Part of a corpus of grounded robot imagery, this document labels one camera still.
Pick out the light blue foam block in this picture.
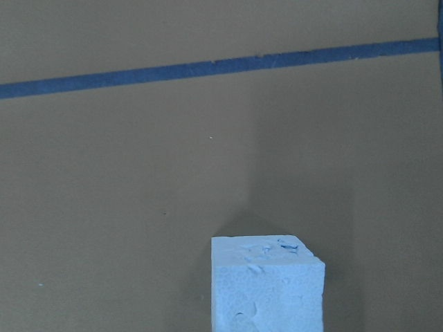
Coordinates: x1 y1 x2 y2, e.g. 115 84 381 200
211 235 325 331

